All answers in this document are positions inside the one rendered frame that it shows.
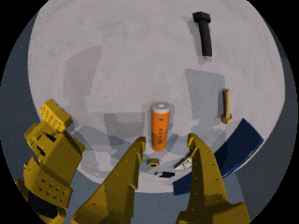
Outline white domino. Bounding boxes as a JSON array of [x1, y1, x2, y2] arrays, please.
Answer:
[[174, 153, 192, 169]]

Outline black usb stick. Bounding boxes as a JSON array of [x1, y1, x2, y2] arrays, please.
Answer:
[[154, 172, 175, 178]]

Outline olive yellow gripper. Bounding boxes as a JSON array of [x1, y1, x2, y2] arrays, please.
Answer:
[[70, 133, 250, 224]]

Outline brass hex nut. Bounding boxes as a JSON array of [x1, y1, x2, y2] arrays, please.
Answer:
[[147, 158, 160, 168]]

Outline blue rack of bins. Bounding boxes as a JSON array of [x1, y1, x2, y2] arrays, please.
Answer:
[[173, 118, 264, 196]]

